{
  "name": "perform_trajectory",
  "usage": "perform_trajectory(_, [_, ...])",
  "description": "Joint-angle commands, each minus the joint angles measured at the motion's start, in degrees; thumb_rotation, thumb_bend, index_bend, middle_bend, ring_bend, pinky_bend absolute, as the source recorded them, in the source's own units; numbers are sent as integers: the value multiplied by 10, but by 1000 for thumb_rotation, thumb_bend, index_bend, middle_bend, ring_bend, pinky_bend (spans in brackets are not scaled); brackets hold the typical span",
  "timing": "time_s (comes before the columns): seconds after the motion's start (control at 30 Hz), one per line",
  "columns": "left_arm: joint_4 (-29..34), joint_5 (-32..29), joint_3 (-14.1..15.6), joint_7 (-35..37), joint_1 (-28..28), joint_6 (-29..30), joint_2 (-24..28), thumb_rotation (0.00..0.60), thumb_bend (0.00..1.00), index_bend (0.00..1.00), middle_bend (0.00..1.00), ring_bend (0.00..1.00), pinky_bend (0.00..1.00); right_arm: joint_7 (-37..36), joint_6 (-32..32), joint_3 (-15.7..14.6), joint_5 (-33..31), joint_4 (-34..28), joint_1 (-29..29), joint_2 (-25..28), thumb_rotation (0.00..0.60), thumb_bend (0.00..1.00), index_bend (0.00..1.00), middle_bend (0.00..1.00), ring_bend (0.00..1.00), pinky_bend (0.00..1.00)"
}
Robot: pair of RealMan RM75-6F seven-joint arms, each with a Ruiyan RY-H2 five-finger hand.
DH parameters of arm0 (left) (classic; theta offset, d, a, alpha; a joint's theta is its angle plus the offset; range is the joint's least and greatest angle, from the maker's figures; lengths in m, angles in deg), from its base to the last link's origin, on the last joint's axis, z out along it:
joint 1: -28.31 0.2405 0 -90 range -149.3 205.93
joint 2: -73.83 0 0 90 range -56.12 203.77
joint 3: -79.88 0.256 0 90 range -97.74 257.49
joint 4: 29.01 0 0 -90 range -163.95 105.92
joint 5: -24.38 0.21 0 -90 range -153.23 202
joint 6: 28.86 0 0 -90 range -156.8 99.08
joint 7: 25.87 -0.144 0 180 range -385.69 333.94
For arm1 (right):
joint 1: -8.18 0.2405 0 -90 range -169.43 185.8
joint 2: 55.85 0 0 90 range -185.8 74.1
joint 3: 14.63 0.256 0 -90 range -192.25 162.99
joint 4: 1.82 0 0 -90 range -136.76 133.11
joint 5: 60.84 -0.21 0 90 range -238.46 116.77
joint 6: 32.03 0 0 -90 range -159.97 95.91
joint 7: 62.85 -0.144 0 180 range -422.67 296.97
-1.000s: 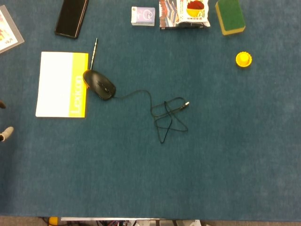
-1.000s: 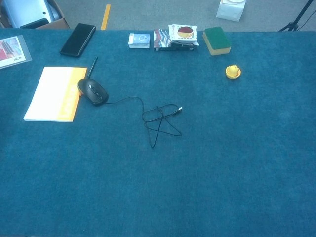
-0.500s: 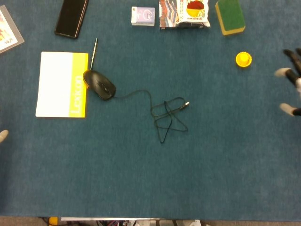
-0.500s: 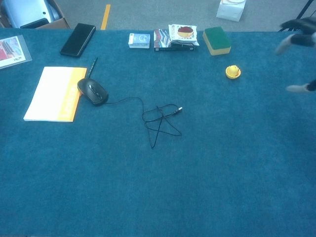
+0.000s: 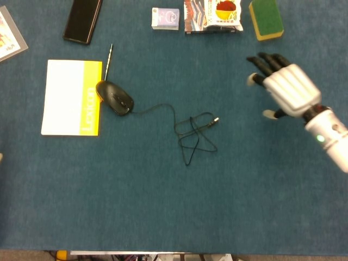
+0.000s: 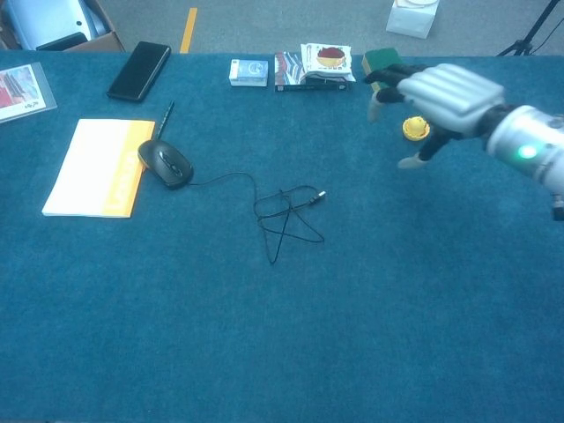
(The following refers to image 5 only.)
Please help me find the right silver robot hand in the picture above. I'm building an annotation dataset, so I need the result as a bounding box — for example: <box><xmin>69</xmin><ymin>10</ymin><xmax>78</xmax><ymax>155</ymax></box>
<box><xmin>246</xmin><ymin>52</ymin><xmax>322</xmax><ymax>120</ymax></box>

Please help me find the black wired computer mouse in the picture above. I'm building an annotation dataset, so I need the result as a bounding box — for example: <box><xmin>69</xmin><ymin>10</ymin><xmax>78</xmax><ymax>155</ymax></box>
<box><xmin>95</xmin><ymin>80</ymin><xmax>220</xmax><ymax>167</ymax></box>

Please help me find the green and yellow sponge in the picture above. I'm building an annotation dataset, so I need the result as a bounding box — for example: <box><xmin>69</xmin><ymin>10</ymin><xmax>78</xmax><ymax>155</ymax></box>
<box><xmin>248</xmin><ymin>0</ymin><xmax>285</xmax><ymax>42</ymax></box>

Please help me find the white snack packet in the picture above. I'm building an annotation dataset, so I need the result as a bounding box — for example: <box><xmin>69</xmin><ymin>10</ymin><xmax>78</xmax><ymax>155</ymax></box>
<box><xmin>202</xmin><ymin>0</ymin><xmax>244</xmax><ymax>32</ymax></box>

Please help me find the small purple card box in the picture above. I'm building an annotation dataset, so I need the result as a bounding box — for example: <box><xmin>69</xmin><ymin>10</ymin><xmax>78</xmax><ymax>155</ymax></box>
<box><xmin>151</xmin><ymin>7</ymin><xmax>181</xmax><ymax>31</ymax></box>

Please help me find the black pen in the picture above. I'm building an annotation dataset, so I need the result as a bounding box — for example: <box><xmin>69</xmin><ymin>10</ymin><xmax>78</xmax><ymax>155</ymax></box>
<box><xmin>104</xmin><ymin>43</ymin><xmax>114</xmax><ymax>82</ymax></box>

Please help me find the black smartphone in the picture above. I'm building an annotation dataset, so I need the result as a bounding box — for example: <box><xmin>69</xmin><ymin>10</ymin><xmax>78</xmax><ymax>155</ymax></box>
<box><xmin>63</xmin><ymin>0</ymin><xmax>103</xmax><ymax>46</ymax></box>

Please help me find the white and yellow Lexicon notebook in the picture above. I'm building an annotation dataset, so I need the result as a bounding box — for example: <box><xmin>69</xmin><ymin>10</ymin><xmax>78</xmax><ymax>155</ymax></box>
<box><xmin>40</xmin><ymin>59</ymin><xmax>103</xmax><ymax>137</ymax></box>

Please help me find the magazine at left edge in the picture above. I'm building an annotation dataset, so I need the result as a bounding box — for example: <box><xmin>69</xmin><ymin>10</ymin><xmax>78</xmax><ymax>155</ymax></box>
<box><xmin>0</xmin><ymin>5</ymin><xmax>29</xmax><ymax>63</ymax></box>

